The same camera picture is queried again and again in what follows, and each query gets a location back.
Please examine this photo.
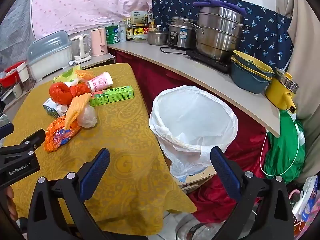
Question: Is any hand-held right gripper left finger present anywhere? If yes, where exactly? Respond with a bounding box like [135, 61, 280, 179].
[27, 148, 112, 240]

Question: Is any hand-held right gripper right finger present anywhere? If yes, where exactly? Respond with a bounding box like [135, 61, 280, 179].
[210, 146, 294, 240]

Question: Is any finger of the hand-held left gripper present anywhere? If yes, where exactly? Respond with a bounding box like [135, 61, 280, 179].
[0, 129, 46, 156]
[0, 122, 14, 140]

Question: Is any orange snack packet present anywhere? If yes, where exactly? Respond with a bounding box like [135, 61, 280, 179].
[44, 116, 82, 152]

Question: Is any clear plastic bag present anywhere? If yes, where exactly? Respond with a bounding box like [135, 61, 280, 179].
[75, 104, 98, 128]

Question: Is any red plastic bag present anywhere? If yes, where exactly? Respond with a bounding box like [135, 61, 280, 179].
[49, 82, 92, 104]

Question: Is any yellow foam fruit net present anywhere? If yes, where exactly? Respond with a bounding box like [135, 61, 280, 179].
[65, 92, 92, 128]

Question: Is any white bagged bin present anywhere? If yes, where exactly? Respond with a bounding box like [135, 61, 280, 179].
[149, 85, 238, 180]

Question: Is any green carton box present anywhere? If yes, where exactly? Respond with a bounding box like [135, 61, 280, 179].
[89, 85, 135, 107]

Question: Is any yellow green wipes packet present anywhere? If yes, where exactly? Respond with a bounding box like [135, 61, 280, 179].
[53, 65, 83, 83]

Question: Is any pink flower paper cup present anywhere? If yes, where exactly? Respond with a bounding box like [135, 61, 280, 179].
[87, 72, 113, 92]

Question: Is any orange foam fruit net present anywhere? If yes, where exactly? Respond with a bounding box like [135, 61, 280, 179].
[75, 69, 93, 80]

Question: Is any person's left hand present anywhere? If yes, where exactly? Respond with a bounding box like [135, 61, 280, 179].
[4, 186, 18, 222]

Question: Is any wooden crate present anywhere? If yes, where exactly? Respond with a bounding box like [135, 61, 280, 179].
[175, 165, 218, 193]

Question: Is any yellow patterned tablecloth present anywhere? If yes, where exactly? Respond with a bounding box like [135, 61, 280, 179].
[2, 62, 198, 237]

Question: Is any red plastic basin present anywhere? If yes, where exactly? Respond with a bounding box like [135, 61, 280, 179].
[0, 61, 27, 88]

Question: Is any white canister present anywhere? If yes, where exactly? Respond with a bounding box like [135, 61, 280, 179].
[17, 62, 30, 83]

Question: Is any green plastic bag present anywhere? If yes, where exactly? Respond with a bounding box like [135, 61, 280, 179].
[264, 110, 307, 183]

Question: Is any clear plastic bottle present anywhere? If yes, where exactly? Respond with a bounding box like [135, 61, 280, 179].
[175, 215, 225, 240]

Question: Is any white dish box blue lid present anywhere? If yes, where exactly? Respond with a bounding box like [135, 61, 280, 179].
[27, 30, 73, 80]

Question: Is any white spray bottle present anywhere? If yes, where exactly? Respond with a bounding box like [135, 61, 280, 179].
[290, 111, 306, 147]

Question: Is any blue yellow plastic basin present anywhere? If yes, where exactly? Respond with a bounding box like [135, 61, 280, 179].
[230, 61, 272, 95]
[230, 55, 273, 80]
[232, 50, 275, 74]

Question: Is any yellow electric pot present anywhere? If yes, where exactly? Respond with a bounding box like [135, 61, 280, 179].
[265, 67, 299, 113]

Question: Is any colourful printed box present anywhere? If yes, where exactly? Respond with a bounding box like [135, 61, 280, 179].
[292, 175, 320, 230]

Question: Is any grey striped cloth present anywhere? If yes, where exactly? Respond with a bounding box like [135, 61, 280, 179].
[0, 0, 38, 70]

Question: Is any dark red cloth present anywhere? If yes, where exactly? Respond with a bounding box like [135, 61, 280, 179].
[107, 47, 270, 224]

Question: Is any grey side cabinet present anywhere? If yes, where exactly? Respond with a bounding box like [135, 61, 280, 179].
[32, 51, 117, 88]

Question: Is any white glass kettle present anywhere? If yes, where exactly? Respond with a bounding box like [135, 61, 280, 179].
[69, 34, 92, 65]

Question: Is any black induction cooker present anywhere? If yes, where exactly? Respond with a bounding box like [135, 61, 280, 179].
[185, 49, 232, 74]

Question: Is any pink electric kettle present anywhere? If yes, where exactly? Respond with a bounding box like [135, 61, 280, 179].
[90, 28, 108, 57]

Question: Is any large steel steamer pot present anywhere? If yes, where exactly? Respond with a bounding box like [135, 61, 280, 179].
[189, 5, 252, 62]

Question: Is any green tin can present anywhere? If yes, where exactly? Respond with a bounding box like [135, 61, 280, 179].
[105, 25, 121, 45]

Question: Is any dark soy sauce bottle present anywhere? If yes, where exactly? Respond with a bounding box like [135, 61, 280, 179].
[126, 19, 133, 41]

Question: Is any steel rice cooker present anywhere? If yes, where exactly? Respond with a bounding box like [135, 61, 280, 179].
[167, 16, 199, 50]

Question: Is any small steel pot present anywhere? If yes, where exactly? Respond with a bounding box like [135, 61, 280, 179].
[147, 25, 169, 46]

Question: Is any navy patterned cloth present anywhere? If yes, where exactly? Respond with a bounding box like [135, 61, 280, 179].
[151, 0, 294, 70]

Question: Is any beige curtain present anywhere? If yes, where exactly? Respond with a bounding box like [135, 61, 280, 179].
[274, 0, 320, 120]

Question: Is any pink dotted cloth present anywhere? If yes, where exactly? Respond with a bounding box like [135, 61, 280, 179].
[31, 0, 175, 42]

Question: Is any purple cloth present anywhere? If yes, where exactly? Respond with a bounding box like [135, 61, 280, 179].
[192, 0, 247, 15]

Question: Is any black power cable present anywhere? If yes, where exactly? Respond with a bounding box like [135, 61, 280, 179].
[160, 45, 190, 55]

